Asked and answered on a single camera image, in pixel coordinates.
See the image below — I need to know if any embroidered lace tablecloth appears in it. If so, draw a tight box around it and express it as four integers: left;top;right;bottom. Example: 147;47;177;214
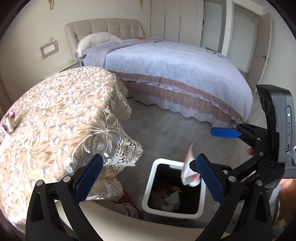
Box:
0;66;144;232

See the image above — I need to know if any beige wardrobe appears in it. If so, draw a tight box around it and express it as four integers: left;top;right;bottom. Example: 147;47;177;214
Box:
150;0;205;48

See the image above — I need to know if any pink item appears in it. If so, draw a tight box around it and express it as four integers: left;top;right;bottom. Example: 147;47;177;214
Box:
1;117;16;133

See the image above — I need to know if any white square trash bin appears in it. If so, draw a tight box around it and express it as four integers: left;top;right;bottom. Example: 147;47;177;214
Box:
142;158;207;219

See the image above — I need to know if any beige tufted headboard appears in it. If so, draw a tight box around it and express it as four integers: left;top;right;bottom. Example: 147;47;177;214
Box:
64;18;147;62

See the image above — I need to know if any white door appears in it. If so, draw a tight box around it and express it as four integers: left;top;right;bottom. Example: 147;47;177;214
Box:
228;5;272;75

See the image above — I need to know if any pink white wrapper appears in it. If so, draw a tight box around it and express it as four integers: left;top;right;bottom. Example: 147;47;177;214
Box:
180;142;201;187

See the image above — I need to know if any small patterned cloth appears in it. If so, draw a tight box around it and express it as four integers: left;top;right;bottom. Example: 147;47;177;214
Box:
206;47;223;56

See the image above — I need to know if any crumpled white tissue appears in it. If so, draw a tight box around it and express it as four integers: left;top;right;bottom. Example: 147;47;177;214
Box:
162;193;181;210

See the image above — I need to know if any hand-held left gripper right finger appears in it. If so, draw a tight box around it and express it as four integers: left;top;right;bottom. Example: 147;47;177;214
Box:
194;153;273;241

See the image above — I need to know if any white seat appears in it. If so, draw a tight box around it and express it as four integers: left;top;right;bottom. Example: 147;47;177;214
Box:
76;202;220;241

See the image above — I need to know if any bed with lavender bedspread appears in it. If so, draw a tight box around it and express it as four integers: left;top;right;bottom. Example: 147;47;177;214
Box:
64;18;253;124

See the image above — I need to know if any white ruffled pillow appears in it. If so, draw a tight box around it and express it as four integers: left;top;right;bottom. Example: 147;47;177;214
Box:
76;32;122;58

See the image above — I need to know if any person's right forearm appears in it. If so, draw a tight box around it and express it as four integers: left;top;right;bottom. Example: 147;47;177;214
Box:
279;179;296;223

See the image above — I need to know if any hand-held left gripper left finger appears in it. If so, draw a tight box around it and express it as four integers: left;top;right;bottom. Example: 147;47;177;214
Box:
25;153;104;241

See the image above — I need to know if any purple blanket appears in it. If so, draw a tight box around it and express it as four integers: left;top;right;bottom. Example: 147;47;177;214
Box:
74;37;163;66

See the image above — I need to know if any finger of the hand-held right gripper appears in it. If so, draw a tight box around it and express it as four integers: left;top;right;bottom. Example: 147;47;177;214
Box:
189;156;284;184
210;122;269;155

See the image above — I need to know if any red white patterned cloth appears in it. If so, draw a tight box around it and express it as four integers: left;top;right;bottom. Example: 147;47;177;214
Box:
111;190;144;220

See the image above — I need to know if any framed wall switch panel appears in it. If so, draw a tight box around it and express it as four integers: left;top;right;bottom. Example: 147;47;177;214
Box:
40;40;60;59

